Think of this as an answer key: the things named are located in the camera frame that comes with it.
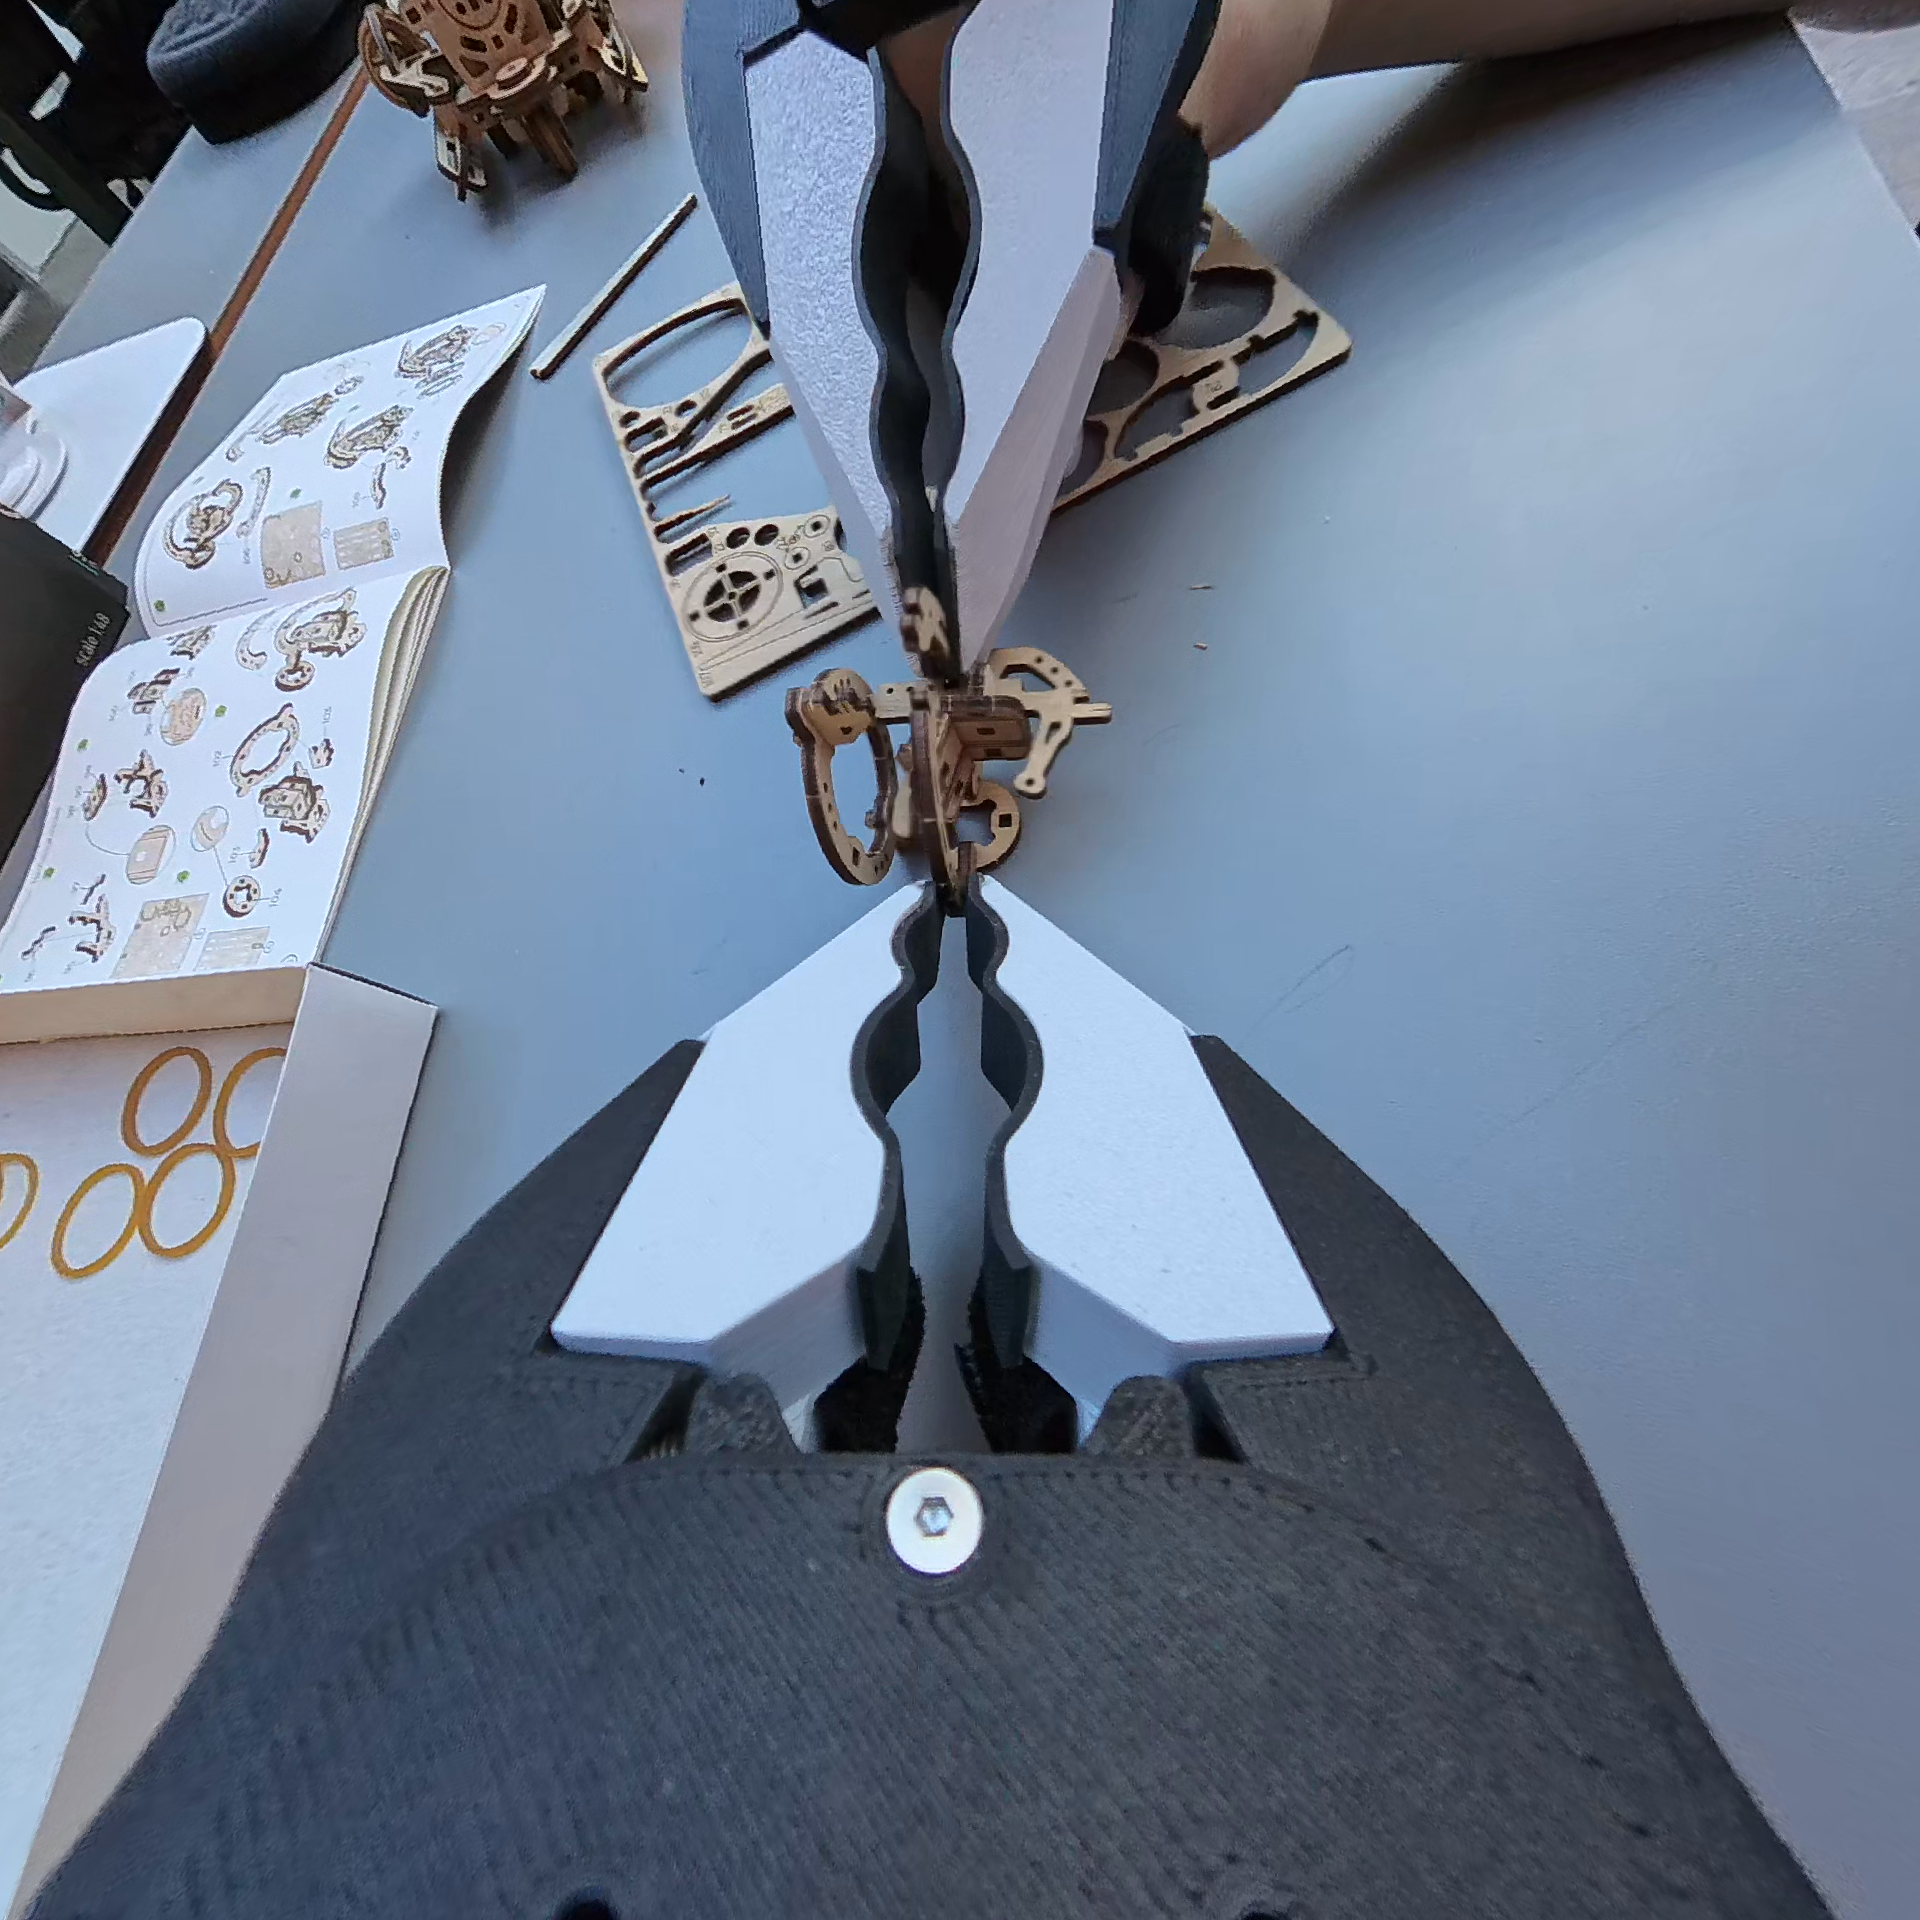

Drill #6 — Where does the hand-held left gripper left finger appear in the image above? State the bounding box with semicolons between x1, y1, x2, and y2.
548;882;944;1450

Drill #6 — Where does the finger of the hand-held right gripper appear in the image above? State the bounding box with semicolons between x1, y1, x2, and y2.
920;0;1130;664
736;22;928;605

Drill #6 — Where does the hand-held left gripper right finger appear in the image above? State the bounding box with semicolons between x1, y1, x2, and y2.
960;878;1340;1454

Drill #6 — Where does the wooden model subassembly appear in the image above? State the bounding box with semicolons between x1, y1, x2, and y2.
786;644;1115;903

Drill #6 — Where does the person's right forearm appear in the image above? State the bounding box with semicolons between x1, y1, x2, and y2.
1184;0;1795;160

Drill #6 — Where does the assembled wooden model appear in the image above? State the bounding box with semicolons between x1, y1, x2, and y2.
356;0;653;202

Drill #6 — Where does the laser-cut plywood parts sheet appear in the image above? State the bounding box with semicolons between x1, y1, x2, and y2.
591;207;1353;703

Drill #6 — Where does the thin wooden stick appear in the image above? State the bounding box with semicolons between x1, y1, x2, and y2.
529;191;703;380

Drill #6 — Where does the group of yellow rubber bands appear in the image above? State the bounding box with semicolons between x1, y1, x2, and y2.
0;1045;288;1280

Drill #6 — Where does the open instruction booklet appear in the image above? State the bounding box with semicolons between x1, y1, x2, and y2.
0;286;548;1047

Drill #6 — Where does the black chair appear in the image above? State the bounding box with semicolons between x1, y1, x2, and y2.
0;0;167;250

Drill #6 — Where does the white cardboard box tray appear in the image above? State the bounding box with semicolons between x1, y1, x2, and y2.
0;963;442;1906

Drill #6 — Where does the black product box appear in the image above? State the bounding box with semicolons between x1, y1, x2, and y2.
0;509;135;872

